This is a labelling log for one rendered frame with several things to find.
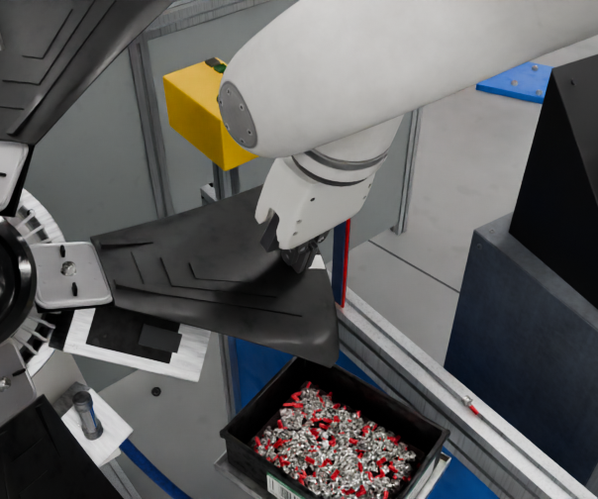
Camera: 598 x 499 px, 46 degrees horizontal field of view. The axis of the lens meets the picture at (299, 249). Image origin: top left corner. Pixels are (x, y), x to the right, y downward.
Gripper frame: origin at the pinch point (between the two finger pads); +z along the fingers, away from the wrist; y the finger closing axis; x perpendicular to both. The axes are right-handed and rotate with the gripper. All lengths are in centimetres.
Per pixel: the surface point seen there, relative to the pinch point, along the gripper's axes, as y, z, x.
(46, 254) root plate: 21.4, -0.8, -11.0
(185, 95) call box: -11.1, 16.4, -37.0
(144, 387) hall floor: -8, 130, -41
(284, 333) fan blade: 6.4, 1.2, 6.4
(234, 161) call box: -12.8, 20.7, -26.0
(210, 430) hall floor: -15, 123, -19
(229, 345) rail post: -15, 73, -20
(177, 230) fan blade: 8.8, 1.2, -8.6
